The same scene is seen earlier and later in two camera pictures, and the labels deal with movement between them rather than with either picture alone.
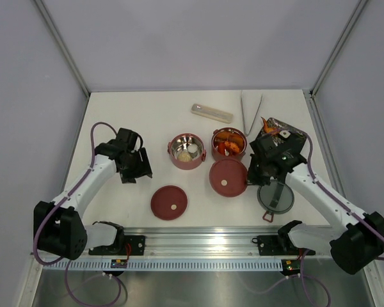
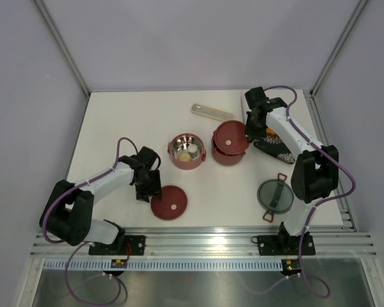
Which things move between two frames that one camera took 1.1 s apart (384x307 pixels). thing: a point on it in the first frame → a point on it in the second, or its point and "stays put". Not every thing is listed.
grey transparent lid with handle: x=276 y=198 stays put
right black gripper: x=253 y=178 → x=251 y=135
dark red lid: x=228 y=178 → x=230 y=138
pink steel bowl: x=186 y=151 stays put
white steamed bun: x=184 y=157 stays put
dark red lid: x=169 y=203 stays put
